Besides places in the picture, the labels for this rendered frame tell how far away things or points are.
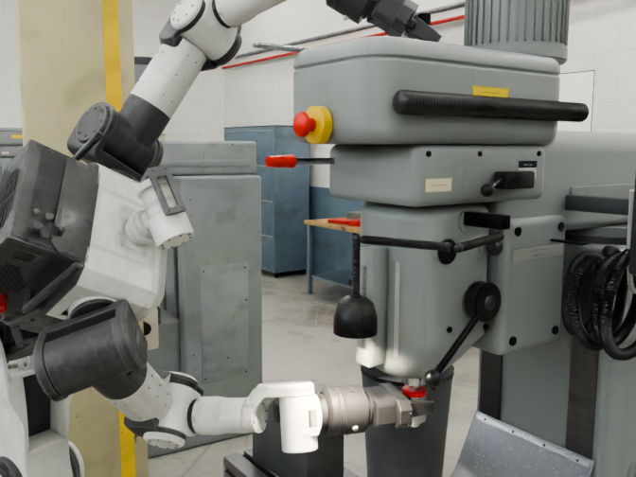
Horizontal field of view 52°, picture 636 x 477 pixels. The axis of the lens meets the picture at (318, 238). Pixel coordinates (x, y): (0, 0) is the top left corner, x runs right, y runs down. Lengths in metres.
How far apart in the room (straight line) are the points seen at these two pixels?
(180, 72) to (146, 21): 9.40
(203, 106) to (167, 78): 9.61
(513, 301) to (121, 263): 0.70
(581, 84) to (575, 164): 4.67
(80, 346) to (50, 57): 1.75
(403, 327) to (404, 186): 0.25
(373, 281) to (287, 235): 7.45
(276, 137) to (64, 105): 5.92
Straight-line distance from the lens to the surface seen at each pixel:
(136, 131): 1.29
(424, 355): 1.15
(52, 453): 1.53
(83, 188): 1.17
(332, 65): 1.04
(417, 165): 1.03
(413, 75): 1.01
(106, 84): 2.71
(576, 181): 1.38
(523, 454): 1.61
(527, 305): 1.28
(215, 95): 11.03
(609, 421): 1.51
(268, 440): 1.69
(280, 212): 8.47
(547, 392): 1.56
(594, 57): 6.00
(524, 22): 1.31
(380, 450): 3.35
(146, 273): 1.15
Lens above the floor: 1.72
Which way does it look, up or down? 8 degrees down
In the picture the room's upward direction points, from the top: straight up
